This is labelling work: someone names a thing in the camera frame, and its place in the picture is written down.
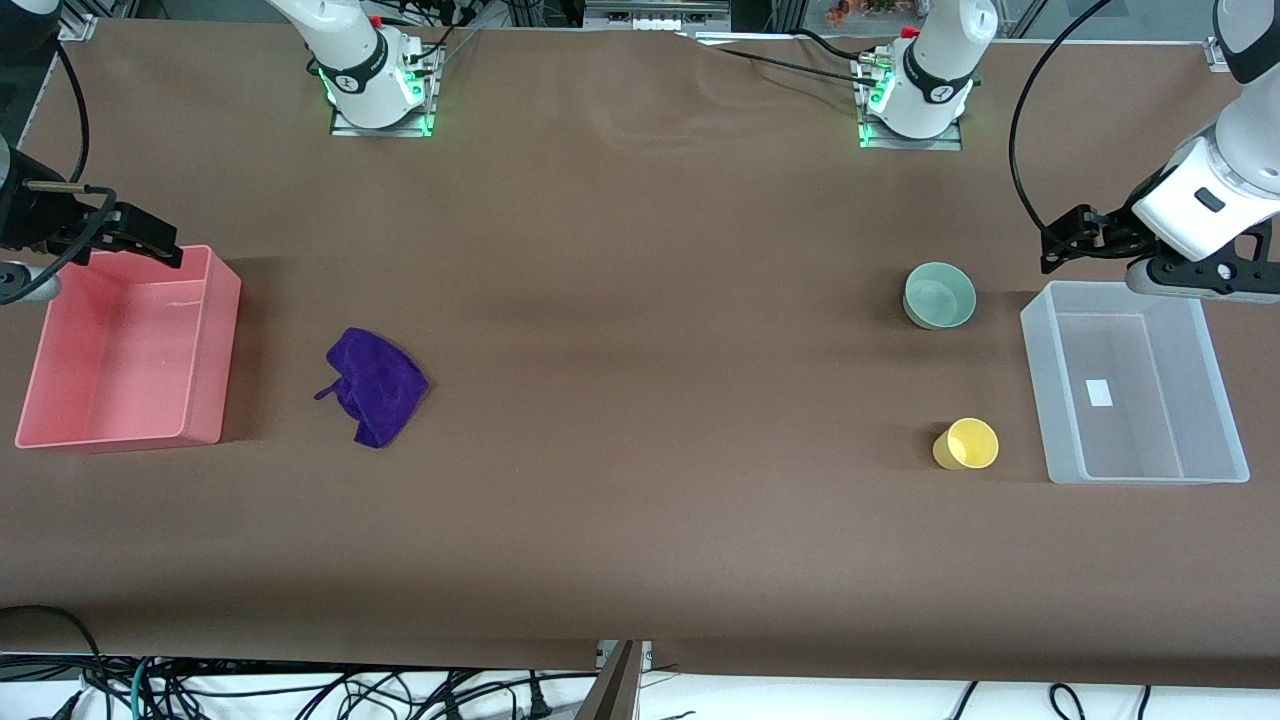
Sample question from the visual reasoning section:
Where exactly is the green ceramic bowl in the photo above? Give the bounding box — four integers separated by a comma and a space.
902, 262, 977, 331

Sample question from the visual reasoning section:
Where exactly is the purple cloth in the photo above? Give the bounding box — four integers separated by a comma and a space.
314, 327, 431, 450

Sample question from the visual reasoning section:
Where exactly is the yellow cup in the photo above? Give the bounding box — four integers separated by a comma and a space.
932, 417, 1000, 472

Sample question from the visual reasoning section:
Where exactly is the pink plastic bin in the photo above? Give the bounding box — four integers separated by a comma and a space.
14, 244, 243, 453

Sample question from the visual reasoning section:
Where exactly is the translucent plastic bin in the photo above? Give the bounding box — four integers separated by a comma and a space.
1019, 280, 1251, 486

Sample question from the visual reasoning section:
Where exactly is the orange background object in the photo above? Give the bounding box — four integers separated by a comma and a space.
828, 0, 901, 26

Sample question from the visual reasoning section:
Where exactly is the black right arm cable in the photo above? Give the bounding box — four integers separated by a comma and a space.
0, 40, 117, 303

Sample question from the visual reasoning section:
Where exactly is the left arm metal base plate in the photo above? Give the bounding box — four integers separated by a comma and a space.
858, 55, 963, 153

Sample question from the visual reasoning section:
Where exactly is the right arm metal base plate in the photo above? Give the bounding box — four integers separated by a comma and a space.
330, 45, 438, 138

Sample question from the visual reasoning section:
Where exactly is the black base power cable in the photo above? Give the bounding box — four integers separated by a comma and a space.
680, 28, 881, 86
400, 25, 481, 76

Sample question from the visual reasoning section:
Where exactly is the black looped floor cable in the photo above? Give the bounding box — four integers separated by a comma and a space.
0, 604, 103, 693

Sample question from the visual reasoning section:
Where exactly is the dark table support post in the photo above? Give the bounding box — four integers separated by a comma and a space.
576, 640, 641, 720

